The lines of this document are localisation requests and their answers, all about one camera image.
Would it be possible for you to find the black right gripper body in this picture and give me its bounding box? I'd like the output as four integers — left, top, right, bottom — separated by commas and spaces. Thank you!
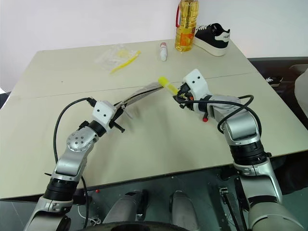
178, 82, 195, 110

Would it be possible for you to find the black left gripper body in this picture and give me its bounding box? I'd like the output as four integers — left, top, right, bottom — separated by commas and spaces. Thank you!
108, 109, 122, 128

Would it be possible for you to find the yellow highlighter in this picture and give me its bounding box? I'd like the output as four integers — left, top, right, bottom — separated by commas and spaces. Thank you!
157, 76, 180, 96

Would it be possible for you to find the grid pattern zip pouch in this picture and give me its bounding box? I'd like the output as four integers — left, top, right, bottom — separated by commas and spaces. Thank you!
113, 81, 167, 119

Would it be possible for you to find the yellow plastic toothbrush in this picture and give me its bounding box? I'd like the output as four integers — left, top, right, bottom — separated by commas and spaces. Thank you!
109, 50, 141, 75

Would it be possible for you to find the white tube with red cap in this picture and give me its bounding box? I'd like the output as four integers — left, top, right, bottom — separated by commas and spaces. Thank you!
157, 42, 168, 62

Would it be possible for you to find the clear plastic bag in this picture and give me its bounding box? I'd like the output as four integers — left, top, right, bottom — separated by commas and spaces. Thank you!
94, 43, 136, 71

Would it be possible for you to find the black and white sneaker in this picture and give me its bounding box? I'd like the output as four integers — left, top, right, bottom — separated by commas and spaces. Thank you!
193, 23, 231, 57

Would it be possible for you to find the yellow cooking oil bottle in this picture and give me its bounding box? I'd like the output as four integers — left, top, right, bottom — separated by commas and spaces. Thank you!
174, 0, 197, 53

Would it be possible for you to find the grey robot leg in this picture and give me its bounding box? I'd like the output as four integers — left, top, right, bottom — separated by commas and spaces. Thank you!
103, 189, 149, 225
169, 190, 201, 231

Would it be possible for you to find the dark shoe with white print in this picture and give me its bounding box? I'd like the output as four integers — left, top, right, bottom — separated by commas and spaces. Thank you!
265, 75, 285, 88

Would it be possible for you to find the dark rounded robot torso edge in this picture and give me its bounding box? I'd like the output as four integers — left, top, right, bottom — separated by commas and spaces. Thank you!
84, 220, 218, 231

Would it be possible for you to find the black metal table strut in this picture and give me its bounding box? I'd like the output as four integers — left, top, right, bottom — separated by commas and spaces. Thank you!
218, 187, 249, 231

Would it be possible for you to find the white rounded seat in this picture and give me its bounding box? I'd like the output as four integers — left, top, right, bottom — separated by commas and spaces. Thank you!
294, 68, 308, 116

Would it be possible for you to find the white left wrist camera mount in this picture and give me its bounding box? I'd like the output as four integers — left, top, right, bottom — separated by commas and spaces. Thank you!
92, 101, 116, 132

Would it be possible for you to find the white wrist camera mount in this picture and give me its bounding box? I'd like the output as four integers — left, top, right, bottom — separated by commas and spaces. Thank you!
92, 101, 116, 132
182, 68, 213, 102

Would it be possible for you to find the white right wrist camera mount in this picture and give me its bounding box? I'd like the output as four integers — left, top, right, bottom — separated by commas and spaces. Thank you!
182, 68, 213, 102

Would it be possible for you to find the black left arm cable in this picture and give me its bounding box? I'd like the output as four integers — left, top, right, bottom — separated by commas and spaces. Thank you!
53, 97, 97, 231

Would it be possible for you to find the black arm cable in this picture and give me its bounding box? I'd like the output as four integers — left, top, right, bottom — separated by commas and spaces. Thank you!
179, 94, 263, 136
53, 97, 97, 231

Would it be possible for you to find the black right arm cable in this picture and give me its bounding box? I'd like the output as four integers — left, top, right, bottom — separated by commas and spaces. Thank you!
179, 94, 263, 136

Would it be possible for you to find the thin white cord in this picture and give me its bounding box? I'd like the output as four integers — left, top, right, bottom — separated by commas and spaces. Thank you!
77, 205, 102, 225

